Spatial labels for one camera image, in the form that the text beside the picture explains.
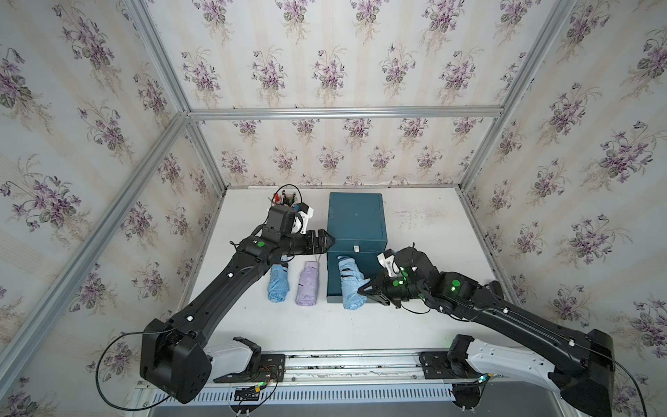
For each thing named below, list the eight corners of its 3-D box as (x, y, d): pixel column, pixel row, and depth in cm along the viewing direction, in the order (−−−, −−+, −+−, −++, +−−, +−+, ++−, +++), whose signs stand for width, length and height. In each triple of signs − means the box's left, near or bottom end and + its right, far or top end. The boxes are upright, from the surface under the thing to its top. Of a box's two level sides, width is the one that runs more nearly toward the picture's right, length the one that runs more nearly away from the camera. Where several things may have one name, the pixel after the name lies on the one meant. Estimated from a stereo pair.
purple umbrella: (295, 306, 86) (294, 303, 84) (299, 264, 96) (299, 260, 94) (318, 306, 86) (318, 303, 84) (320, 264, 96) (319, 261, 94)
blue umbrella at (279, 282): (268, 302, 87) (265, 296, 83) (274, 267, 95) (271, 261, 92) (287, 302, 87) (286, 296, 83) (292, 267, 95) (290, 261, 92)
